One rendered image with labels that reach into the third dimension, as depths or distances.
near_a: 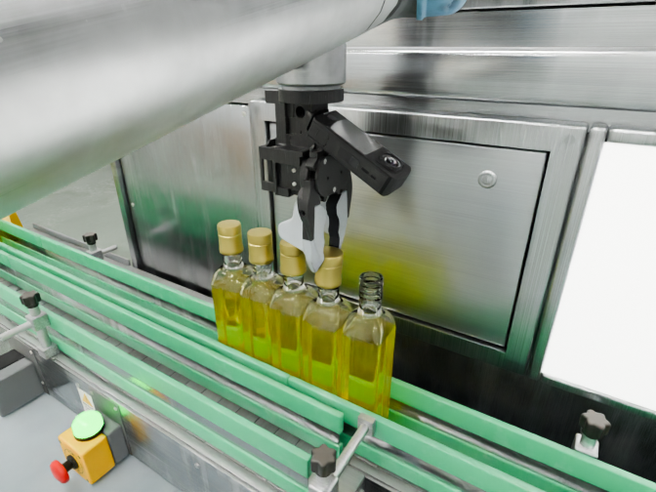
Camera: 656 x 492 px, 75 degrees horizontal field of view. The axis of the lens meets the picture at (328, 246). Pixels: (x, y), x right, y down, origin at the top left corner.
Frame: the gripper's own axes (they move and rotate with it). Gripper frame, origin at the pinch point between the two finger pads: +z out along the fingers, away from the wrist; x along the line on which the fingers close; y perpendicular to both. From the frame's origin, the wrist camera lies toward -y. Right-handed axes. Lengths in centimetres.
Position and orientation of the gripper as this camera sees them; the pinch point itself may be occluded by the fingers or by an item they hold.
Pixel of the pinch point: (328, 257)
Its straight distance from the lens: 53.7
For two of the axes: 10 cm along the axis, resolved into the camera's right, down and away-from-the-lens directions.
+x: -5.3, 3.7, -7.7
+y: -8.5, -2.2, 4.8
